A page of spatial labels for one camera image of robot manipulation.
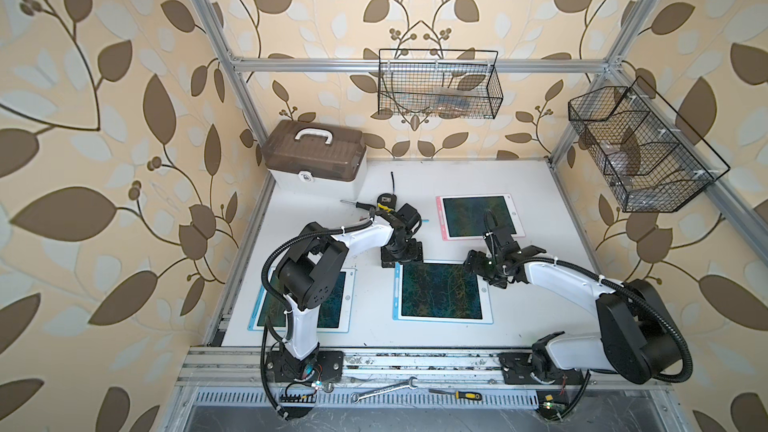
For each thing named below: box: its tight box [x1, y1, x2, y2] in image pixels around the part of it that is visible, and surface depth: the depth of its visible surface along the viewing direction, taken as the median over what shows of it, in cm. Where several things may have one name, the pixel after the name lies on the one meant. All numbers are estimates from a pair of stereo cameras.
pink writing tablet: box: [436, 193, 526, 241], surface depth 107 cm
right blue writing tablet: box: [392, 260, 494, 324], surface depth 88 cm
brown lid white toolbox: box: [261, 119, 368, 200], surface depth 101 cm
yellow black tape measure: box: [377, 171, 397, 212], surface depth 107 cm
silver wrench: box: [351, 377, 418, 403], surface depth 72 cm
